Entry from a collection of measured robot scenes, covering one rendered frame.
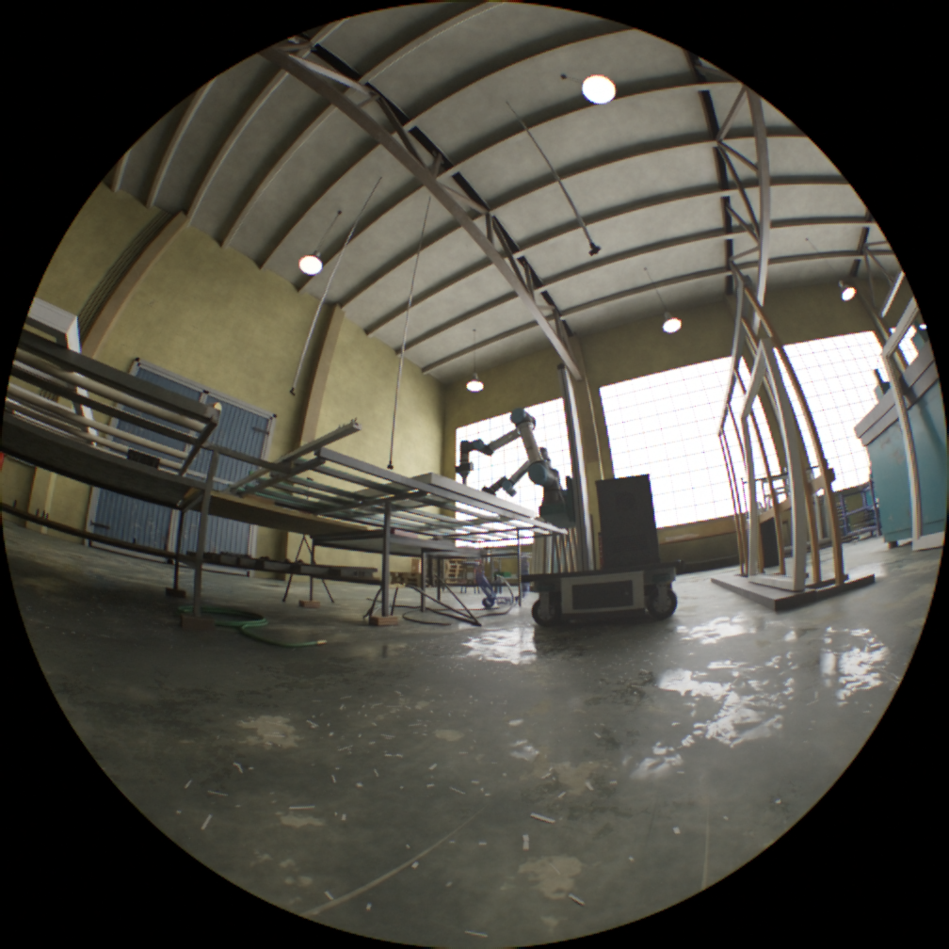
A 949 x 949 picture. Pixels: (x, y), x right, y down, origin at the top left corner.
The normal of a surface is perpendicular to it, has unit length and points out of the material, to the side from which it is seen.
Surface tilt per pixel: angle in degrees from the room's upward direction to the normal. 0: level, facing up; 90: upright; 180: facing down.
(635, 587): 90
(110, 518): 90
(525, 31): 180
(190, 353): 90
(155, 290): 90
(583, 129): 180
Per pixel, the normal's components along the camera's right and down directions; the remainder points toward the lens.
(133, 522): 0.83, -0.18
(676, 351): -0.55, -0.25
